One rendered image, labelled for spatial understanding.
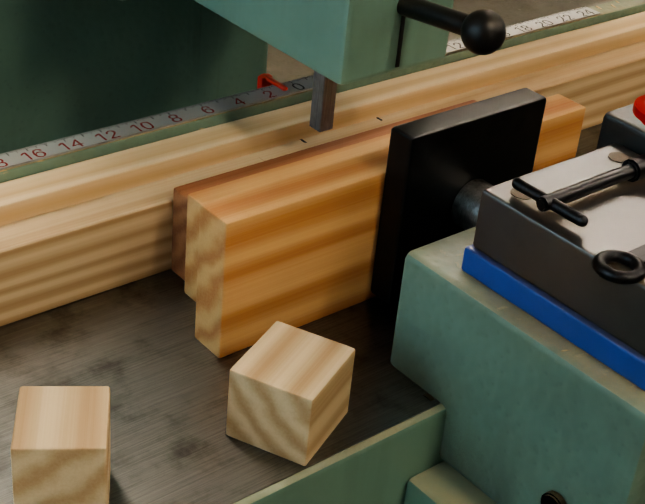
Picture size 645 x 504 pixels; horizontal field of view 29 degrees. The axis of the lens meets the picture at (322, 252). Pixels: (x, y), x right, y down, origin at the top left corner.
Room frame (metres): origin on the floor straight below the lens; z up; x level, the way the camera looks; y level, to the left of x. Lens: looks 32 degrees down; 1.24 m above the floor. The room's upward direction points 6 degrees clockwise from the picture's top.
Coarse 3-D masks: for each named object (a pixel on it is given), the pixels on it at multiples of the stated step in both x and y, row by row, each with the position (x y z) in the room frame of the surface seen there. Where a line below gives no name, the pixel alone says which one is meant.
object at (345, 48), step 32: (224, 0) 0.60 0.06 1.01; (256, 0) 0.58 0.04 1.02; (288, 0) 0.56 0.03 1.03; (320, 0) 0.55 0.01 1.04; (352, 0) 0.53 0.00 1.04; (384, 0) 0.55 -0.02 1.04; (448, 0) 0.58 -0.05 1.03; (256, 32) 0.58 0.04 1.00; (288, 32) 0.56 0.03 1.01; (320, 32) 0.55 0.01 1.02; (352, 32) 0.54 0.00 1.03; (384, 32) 0.55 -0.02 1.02; (416, 32) 0.56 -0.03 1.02; (448, 32) 0.58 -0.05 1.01; (320, 64) 0.54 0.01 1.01; (352, 64) 0.54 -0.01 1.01; (384, 64) 0.55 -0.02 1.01; (416, 64) 0.57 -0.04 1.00
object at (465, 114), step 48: (528, 96) 0.56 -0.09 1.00; (432, 144) 0.51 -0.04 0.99; (480, 144) 0.53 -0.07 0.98; (528, 144) 0.55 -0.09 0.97; (384, 192) 0.51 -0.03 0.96; (432, 192) 0.51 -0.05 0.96; (480, 192) 0.52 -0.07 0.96; (384, 240) 0.50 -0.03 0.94; (432, 240) 0.51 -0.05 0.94; (384, 288) 0.50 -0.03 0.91
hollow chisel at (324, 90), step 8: (320, 80) 0.59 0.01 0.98; (328, 80) 0.59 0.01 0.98; (320, 88) 0.59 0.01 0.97; (328, 88) 0.59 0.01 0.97; (336, 88) 0.59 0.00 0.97; (312, 96) 0.59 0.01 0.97; (320, 96) 0.59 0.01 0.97; (328, 96) 0.59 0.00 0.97; (312, 104) 0.59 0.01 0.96; (320, 104) 0.59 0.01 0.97; (328, 104) 0.59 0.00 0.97; (312, 112) 0.59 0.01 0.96; (320, 112) 0.59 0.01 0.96; (328, 112) 0.59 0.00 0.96; (312, 120) 0.59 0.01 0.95; (320, 120) 0.59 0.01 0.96; (328, 120) 0.59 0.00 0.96; (320, 128) 0.59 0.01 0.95; (328, 128) 0.59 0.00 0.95
